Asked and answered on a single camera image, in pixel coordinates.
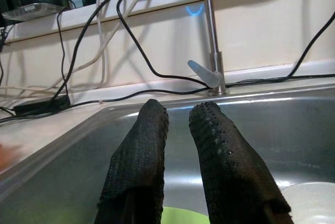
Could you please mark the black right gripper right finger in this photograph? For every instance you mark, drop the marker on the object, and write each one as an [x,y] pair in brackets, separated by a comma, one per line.
[230,171]

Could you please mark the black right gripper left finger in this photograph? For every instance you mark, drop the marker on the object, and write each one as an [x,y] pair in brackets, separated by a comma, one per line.
[141,161]

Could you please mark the stainless steel sink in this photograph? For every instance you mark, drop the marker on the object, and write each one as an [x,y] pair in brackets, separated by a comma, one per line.
[261,129]

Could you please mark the green plate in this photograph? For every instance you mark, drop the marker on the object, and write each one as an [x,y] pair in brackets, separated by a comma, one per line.
[183,217]

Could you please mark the white bowl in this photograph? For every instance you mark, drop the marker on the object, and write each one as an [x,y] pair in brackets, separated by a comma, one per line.
[314,203]

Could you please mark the black power adapter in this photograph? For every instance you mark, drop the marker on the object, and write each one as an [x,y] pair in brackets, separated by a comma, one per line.
[42,106]

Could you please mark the steel faucet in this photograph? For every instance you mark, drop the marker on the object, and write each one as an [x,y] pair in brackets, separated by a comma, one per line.
[212,25]

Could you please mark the flat silver device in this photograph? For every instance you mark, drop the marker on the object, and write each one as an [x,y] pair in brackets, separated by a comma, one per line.
[31,12]

